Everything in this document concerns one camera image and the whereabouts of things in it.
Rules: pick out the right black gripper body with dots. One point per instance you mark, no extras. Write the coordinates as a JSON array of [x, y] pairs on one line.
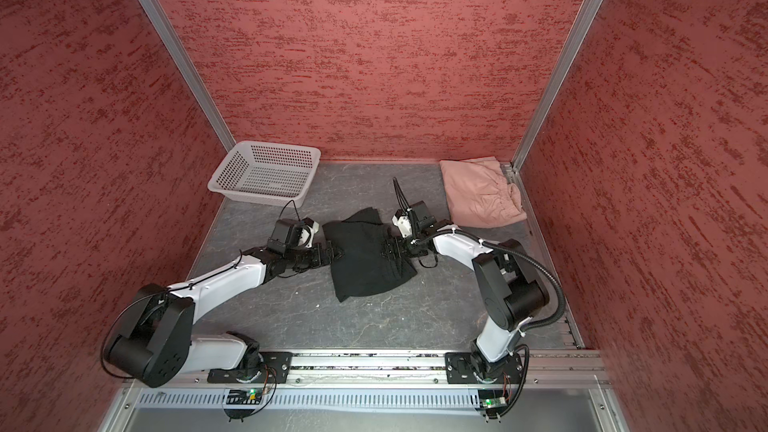
[[415, 246]]

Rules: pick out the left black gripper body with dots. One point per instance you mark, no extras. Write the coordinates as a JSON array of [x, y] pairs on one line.
[[304, 257]]

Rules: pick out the pink shorts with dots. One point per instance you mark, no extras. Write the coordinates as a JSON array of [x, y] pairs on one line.
[[479, 195]]

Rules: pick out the black shorts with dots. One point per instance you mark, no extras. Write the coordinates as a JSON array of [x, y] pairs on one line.
[[371, 261]]

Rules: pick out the white plastic basket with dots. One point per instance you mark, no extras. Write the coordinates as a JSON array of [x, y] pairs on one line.
[[266, 173]]

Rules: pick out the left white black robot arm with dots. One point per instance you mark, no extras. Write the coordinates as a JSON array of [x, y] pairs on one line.
[[152, 339]]

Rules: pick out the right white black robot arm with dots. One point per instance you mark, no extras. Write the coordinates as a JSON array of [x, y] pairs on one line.
[[509, 280]]

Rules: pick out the left green circuit board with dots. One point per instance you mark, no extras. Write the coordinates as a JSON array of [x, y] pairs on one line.
[[243, 398]]

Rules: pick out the green circuit board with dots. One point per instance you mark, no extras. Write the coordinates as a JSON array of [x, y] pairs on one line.
[[493, 400], [243, 398]]

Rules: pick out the right green circuit board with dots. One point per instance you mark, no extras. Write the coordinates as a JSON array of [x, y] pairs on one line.
[[493, 400]]

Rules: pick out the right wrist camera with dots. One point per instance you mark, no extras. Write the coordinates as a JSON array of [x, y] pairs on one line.
[[416, 219]]

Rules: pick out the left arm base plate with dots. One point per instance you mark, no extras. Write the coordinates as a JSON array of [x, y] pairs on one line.
[[272, 366]]

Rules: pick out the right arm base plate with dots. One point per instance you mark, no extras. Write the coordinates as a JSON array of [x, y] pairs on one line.
[[462, 367]]

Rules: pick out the white slotted cable duct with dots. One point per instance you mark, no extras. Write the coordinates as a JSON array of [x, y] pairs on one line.
[[461, 401]]

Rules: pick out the aluminium mounting rail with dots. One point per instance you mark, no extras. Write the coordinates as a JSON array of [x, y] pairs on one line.
[[393, 368]]

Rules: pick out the right corner aluminium post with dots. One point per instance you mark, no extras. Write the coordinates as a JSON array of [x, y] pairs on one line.
[[581, 25]]

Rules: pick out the corner aluminium post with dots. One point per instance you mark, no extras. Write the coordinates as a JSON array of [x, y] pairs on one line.
[[581, 25], [174, 46]]

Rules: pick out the left corner aluminium post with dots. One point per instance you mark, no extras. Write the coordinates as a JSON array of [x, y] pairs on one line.
[[174, 46]]

